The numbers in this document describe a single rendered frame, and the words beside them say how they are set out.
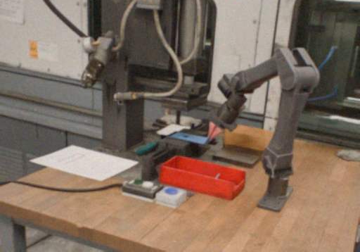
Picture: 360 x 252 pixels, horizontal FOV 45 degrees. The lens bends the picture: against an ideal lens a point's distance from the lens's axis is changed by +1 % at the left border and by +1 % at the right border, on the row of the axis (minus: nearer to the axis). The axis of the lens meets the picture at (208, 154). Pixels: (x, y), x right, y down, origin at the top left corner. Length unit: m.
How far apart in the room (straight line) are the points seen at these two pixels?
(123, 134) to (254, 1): 0.89
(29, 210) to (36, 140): 1.78
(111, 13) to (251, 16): 0.75
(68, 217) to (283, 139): 0.63
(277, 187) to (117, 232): 0.50
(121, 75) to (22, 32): 1.44
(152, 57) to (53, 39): 1.33
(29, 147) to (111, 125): 1.46
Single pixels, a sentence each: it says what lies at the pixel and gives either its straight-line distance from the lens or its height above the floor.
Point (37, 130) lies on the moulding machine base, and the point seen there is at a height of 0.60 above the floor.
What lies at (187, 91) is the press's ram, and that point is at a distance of 1.53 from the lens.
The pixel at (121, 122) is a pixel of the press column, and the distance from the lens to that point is 1.66.
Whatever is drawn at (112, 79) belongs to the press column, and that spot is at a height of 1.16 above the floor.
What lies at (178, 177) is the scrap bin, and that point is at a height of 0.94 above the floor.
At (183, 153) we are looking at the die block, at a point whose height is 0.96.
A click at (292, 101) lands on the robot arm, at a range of 1.25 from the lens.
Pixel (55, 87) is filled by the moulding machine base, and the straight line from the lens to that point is 2.81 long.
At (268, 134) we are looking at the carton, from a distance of 1.86.
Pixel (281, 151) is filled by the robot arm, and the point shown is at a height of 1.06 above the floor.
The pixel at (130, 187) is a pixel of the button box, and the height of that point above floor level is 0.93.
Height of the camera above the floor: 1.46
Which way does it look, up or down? 19 degrees down
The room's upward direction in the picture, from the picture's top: 5 degrees clockwise
